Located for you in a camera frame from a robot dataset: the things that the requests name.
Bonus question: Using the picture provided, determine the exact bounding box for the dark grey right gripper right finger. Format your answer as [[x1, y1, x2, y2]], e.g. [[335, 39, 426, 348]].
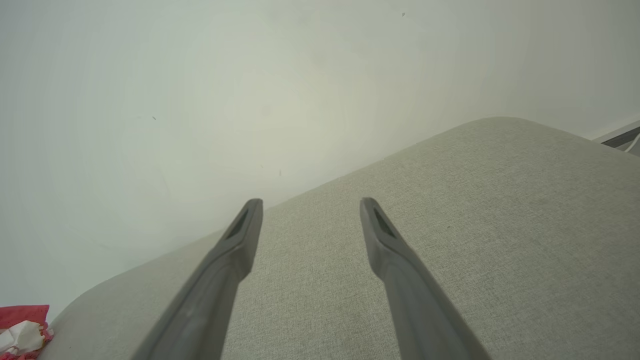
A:
[[360, 197, 493, 360]]

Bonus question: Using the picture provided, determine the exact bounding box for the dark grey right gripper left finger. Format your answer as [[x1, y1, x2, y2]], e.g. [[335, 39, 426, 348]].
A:
[[131, 198, 264, 360]]

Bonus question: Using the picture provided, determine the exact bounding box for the red shorts white trim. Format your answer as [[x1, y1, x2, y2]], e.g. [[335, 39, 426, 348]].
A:
[[0, 304, 55, 360]]

